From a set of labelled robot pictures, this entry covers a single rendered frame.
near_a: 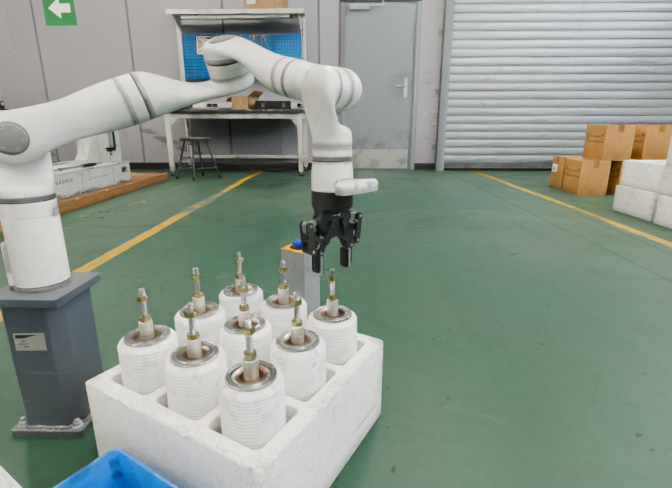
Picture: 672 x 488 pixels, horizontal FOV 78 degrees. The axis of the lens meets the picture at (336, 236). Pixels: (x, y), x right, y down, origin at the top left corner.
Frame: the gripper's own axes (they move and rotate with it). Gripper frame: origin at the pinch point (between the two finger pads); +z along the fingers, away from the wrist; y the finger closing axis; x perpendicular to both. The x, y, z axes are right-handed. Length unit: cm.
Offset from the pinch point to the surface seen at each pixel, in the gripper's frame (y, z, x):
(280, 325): 6.6, 13.4, -8.1
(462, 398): -27.0, 35.4, 14.9
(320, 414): 14.1, 18.6, 12.0
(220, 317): 15.6, 11.1, -15.3
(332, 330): 3.3, 11.3, 3.5
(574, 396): -46, 35, 33
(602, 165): -362, 9, -44
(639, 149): -392, -4, -25
